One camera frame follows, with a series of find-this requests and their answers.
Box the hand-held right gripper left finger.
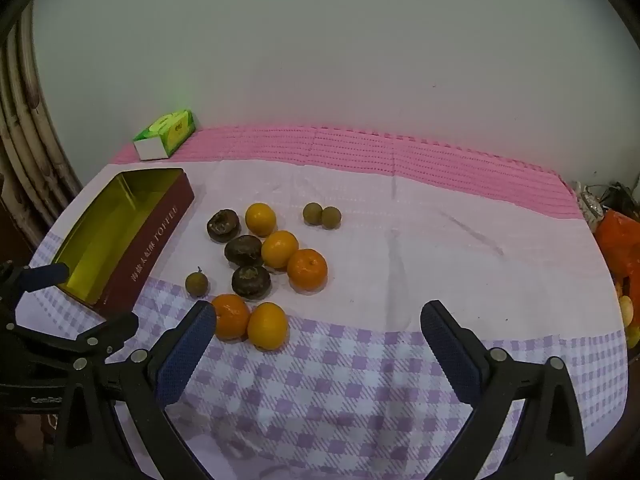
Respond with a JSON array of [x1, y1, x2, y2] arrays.
[[52, 300, 217, 480]]

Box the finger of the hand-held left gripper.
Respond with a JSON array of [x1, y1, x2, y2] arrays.
[[0, 261, 70, 297], [10, 312, 140, 361]]

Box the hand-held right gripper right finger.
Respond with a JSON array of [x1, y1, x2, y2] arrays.
[[421, 301, 587, 480]]

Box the deep orange mandarin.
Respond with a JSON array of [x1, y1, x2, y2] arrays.
[[286, 248, 329, 292], [212, 294, 251, 342]]

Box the maroon tin box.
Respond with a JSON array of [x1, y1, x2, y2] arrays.
[[52, 168, 195, 318]]

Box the yellow orange mandarin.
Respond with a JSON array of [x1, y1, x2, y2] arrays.
[[245, 202, 277, 237], [247, 302, 289, 351], [261, 230, 300, 269]]

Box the dark brown mangosteen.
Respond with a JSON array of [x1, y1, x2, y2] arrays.
[[207, 209, 240, 243], [231, 265, 272, 302], [224, 235, 264, 268]]

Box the pink and purple checked tablecloth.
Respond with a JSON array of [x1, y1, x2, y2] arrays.
[[15, 125, 628, 480]]

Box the green tissue box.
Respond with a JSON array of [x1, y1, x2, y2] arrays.
[[133, 109, 197, 161]]

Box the crumpled shiny wrapper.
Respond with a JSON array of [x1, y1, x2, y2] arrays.
[[574, 182, 603, 221]]

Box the orange plastic bag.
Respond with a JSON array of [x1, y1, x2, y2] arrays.
[[594, 210, 640, 311]]

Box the bamboo pole frame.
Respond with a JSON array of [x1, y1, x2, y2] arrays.
[[0, 10, 82, 243]]

